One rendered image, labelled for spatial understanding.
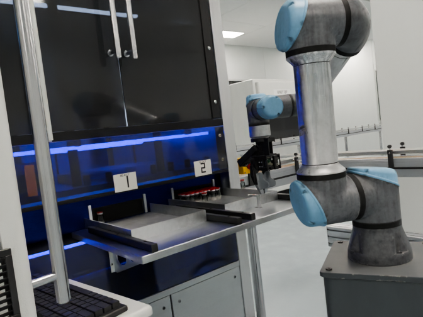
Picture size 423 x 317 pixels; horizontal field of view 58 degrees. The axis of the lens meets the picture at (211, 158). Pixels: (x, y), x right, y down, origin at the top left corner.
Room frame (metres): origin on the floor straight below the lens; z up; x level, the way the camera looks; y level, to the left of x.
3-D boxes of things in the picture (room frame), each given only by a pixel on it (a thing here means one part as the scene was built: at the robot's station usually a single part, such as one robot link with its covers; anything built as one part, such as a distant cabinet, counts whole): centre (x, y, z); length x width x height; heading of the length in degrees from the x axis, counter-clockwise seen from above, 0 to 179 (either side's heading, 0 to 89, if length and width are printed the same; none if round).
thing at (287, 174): (2.00, -0.27, 0.92); 0.69 x 0.16 x 0.16; 129
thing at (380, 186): (0.96, -0.39, 0.96); 0.13 x 0.12 x 0.14; 101
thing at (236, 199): (1.46, -0.02, 0.90); 0.34 x 0.26 x 0.04; 39
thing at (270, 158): (1.36, -0.19, 1.05); 0.09 x 0.08 x 0.12; 39
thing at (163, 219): (1.24, 0.25, 0.90); 0.34 x 0.26 x 0.04; 39
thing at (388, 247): (0.96, -0.39, 0.84); 0.15 x 0.15 x 0.10
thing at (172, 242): (1.30, 0.07, 0.87); 0.70 x 0.48 x 0.02; 129
